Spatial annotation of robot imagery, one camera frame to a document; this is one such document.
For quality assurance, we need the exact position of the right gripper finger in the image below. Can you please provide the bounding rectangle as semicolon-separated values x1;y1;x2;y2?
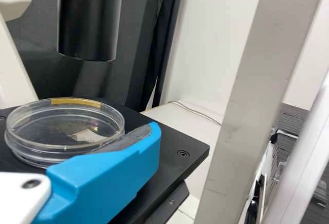
34;121;162;224

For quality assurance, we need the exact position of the white pipette stand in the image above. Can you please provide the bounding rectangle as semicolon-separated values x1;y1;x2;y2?
262;67;329;224

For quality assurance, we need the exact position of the petri dish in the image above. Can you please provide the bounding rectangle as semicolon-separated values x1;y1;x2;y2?
4;97;126;164

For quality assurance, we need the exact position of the cream microscope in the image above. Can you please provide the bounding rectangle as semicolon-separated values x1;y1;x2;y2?
0;0;326;224

